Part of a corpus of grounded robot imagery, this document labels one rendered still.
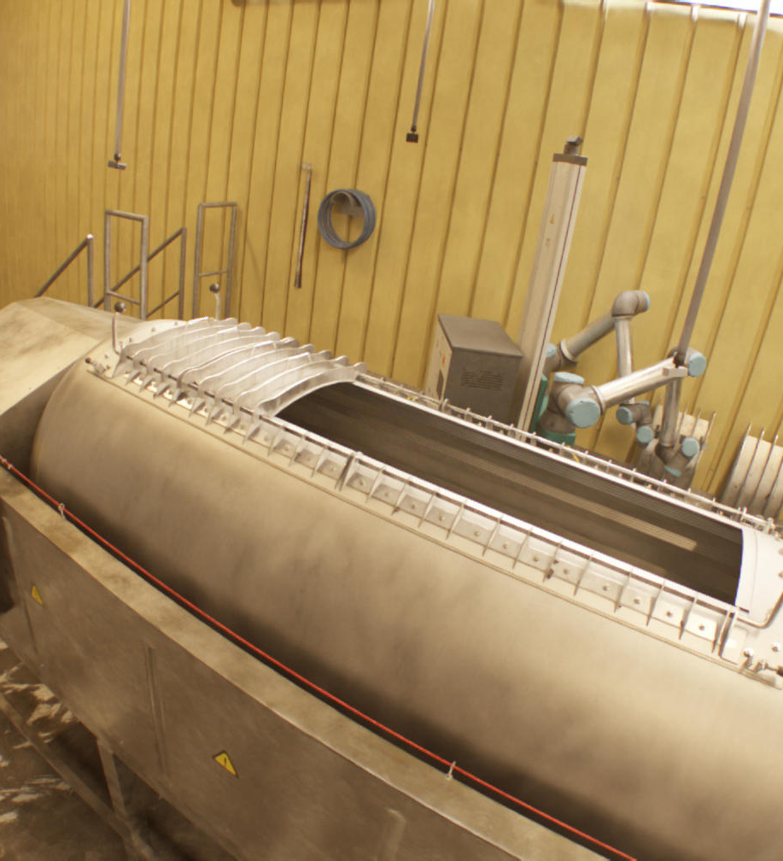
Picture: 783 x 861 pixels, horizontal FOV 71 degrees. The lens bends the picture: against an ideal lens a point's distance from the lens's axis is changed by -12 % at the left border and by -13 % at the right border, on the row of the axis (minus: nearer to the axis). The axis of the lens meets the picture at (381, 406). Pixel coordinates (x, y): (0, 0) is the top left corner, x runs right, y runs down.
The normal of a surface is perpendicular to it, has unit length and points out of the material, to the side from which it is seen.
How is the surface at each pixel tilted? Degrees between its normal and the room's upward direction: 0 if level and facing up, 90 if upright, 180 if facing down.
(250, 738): 90
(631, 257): 90
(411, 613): 52
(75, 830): 0
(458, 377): 90
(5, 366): 21
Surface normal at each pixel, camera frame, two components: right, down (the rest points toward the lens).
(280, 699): 0.13, -0.91
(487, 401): 0.04, 0.40
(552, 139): -0.53, 0.27
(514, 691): -0.37, -0.26
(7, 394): -0.06, -0.75
